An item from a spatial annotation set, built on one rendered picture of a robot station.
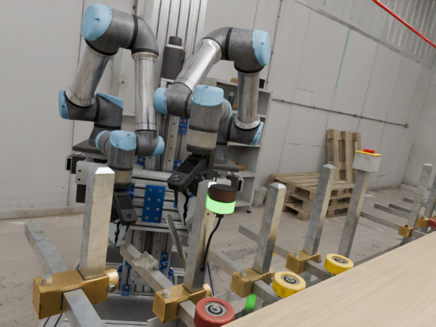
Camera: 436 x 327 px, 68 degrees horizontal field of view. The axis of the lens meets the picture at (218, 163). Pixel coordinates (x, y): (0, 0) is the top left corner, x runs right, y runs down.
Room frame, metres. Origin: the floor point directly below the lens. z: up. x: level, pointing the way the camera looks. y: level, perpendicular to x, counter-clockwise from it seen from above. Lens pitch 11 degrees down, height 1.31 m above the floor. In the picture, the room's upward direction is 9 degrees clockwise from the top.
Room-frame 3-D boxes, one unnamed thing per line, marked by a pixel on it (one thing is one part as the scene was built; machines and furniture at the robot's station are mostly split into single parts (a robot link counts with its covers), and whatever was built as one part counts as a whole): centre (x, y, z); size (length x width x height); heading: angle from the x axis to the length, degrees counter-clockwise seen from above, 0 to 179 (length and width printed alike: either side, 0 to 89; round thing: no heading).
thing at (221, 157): (1.52, 0.03, 1.09); 0.15 x 0.15 x 0.10
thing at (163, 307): (0.69, 0.03, 0.85); 0.14 x 0.06 x 0.05; 132
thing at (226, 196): (0.67, -0.02, 1.13); 0.06 x 0.06 x 0.02
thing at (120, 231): (0.97, 0.28, 0.86); 0.06 x 0.03 x 0.09; 42
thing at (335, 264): (0.93, -0.41, 0.85); 0.08 x 0.08 x 0.11
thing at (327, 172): (1.04, -0.36, 0.93); 0.04 x 0.04 x 0.48; 42
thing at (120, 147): (0.96, 0.29, 1.13); 0.09 x 0.08 x 0.11; 39
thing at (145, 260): (0.80, 0.15, 0.87); 0.09 x 0.07 x 0.02; 42
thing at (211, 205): (0.67, -0.02, 1.10); 0.06 x 0.06 x 0.02
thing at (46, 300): (0.53, 0.21, 0.95); 0.14 x 0.06 x 0.05; 132
